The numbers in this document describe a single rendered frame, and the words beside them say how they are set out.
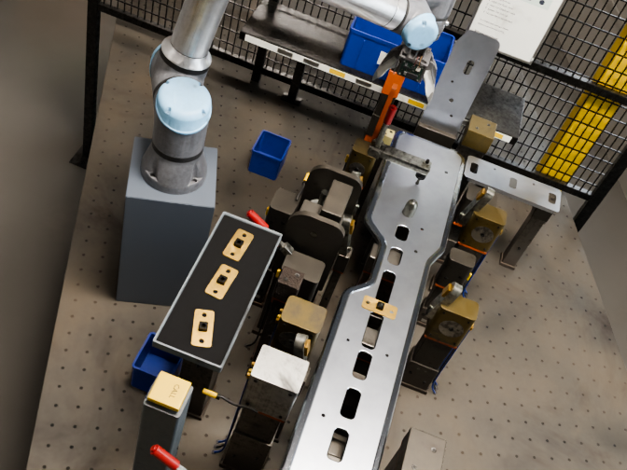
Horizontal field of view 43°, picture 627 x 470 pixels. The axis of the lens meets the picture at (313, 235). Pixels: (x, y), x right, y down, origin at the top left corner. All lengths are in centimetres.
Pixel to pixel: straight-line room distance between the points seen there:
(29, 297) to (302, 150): 111
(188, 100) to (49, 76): 216
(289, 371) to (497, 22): 136
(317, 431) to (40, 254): 171
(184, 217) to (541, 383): 111
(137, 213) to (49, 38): 230
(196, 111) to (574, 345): 135
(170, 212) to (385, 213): 58
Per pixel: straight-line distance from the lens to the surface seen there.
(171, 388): 145
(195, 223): 185
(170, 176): 179
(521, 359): 234
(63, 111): 365
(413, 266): 198
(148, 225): 187
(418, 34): 166
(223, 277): 159
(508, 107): 256
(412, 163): 213
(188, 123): 170
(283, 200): 189
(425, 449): 167
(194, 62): 178
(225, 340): 152
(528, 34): 252
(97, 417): 194
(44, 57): 394
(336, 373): 173
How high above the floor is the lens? 242
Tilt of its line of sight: 47 degrees down
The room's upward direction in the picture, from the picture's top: 20 degrees clockwise
